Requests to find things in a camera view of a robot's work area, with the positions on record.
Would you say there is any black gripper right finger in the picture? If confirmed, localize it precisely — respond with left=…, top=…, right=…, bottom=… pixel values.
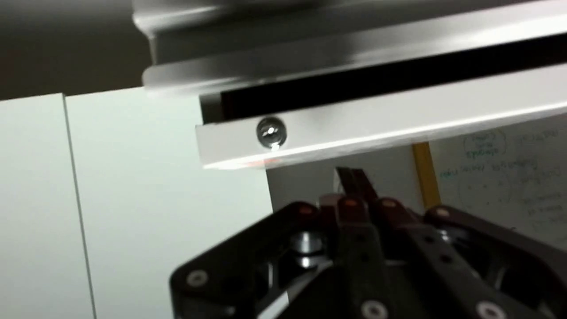
left=371, top=198, right=567, bottom=319

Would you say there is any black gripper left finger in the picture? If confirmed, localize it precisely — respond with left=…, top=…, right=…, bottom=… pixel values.
left=169, top=166, right=389, bottom=319

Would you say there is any grey cabinet drawer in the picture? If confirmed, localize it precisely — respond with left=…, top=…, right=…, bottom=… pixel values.
left=132, top=0, right=567, bottom=169

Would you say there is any round silver drawer lock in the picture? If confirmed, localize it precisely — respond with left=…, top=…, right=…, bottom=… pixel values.
left=254, top=116, right=286, bottom=148

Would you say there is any wood-framed whiteboard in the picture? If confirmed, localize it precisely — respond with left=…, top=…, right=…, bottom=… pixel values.
left=428, top=114, right=567, bottom=249

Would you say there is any tall white wall cabinet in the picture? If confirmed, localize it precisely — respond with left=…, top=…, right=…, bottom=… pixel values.
left=0, top=84, right=426, bottom=319

